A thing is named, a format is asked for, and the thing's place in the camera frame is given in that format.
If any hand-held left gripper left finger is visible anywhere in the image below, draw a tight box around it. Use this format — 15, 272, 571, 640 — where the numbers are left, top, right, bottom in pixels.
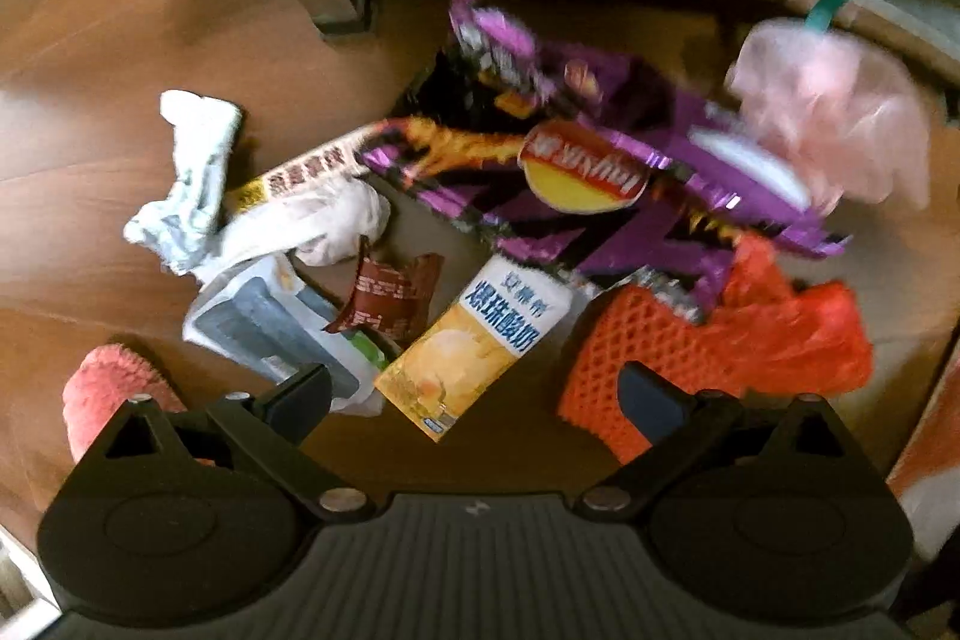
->
97, 364, 374, 522

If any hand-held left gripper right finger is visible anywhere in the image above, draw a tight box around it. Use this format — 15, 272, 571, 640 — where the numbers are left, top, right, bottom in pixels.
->
577, 362, 871, 521

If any white blue plastic package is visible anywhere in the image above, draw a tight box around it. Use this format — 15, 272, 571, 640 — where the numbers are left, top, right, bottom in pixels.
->
184, 254, 391, 416

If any red plastic bag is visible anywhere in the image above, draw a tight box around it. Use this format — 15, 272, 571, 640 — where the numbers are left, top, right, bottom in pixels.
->
697, 235, 875, 397

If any yellow milk carton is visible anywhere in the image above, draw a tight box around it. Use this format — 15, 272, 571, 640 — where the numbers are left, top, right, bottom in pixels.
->
373, 255, 593, 442

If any pink plastic bag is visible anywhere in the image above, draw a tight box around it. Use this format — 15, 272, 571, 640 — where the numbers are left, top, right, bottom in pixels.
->
724, 19, 931, 214

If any orange foam net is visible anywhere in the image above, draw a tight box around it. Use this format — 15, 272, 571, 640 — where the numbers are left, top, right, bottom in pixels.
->
556, 284, 743, 465

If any brown snack wrapper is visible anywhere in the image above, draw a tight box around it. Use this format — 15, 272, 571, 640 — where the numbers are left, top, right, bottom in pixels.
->
324, 235, 445, 341

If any crumpled white tissue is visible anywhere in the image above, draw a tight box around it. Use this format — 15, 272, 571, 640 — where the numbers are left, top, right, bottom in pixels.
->
225, 181, 392, 266

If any pink fuzzy slipper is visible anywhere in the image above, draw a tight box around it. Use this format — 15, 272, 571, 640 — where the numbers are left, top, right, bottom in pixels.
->
64, 344, 188, 465

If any white yellow printed wrapper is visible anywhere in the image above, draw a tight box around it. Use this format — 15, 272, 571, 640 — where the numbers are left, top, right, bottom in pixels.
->
225, 128, 383, 214

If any crumpled white paper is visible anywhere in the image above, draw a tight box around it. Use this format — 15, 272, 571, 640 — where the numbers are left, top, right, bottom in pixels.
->
124, 89, 245, 274

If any purple chip bag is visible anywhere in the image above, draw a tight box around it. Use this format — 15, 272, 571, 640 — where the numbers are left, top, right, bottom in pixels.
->
360, 0, 848, 311

